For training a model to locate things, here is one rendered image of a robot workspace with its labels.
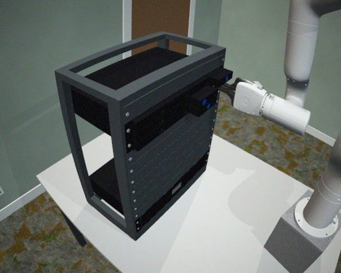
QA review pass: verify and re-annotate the dark grey server rack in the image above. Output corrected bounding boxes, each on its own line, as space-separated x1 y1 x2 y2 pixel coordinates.
55 31 233 241

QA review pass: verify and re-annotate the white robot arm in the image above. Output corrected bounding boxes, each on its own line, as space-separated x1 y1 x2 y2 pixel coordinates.
261 0 341 239

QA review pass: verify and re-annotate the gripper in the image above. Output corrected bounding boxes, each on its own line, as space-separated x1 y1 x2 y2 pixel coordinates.
218 77 269 117

